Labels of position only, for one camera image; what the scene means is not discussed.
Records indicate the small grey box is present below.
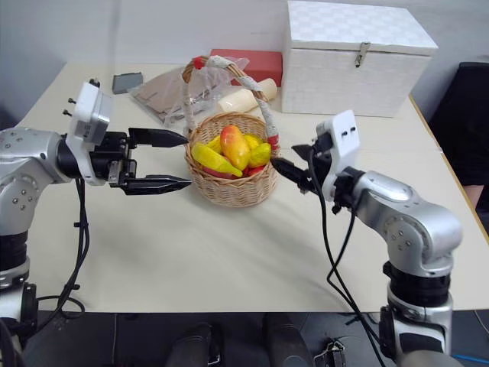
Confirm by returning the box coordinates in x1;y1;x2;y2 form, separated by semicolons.
112;72;144;95

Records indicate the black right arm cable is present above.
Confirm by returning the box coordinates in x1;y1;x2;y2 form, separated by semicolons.
307;145;387;362

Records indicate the white woven storage box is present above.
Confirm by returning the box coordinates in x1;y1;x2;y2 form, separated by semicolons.
281;0;439;119

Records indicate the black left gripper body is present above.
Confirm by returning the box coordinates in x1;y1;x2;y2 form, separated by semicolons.
89;131;138;190

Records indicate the metal box latch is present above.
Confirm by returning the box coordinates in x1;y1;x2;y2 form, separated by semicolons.
354;41;372;70

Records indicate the red and yellow mango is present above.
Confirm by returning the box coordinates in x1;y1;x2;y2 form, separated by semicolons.
219;125;251;171

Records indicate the black device with metal clip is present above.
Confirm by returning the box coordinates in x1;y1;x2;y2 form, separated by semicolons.
312;336;349;367

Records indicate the wicker basket with handle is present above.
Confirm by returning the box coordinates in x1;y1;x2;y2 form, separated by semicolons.
180;55;283;209

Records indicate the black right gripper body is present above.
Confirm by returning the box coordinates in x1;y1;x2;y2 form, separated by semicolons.
301;131;336;193

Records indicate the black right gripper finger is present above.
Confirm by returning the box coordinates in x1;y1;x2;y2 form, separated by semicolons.
271;157;310;194
291;143;316;162

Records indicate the small yellow fruit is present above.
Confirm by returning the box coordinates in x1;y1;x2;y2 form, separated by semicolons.
243;134;265;151

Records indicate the red flat box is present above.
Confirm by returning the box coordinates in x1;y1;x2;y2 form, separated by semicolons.
209;47;284;89

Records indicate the yellow banana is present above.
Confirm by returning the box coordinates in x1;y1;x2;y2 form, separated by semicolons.
191;142;244;178

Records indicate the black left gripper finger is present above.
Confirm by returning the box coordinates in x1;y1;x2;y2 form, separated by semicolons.
123;174;193;197
128;127;190;150

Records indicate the clear bag with brown cardboard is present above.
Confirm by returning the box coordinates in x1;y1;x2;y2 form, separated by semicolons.
128;57;250;128

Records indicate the cream cylinder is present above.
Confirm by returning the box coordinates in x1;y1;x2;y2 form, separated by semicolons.
250;77;278;102
217;89;257;114

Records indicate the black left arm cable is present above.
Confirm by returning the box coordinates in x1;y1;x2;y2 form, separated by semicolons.
22;177;92;337

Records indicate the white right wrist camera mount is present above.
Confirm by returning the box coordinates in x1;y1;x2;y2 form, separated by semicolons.
315;109;364;200

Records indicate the red fruit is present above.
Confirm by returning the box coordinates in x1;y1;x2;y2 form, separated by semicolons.
201;164;265;180

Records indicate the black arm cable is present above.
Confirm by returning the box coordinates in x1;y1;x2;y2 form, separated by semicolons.
22;177;92;337
307;145;387;362

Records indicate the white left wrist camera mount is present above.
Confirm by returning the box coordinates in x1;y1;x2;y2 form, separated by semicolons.
63;79;114;187

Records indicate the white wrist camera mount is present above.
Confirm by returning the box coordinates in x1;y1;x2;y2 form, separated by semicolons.
63;79;114;187
315;109;364;200

